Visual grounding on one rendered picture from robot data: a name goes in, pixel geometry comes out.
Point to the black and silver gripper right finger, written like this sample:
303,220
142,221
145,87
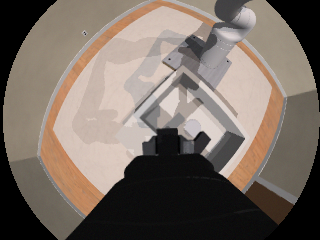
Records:
185,146

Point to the black mixer tap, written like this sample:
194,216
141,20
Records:
167,141

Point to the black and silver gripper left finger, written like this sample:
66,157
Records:
148,146

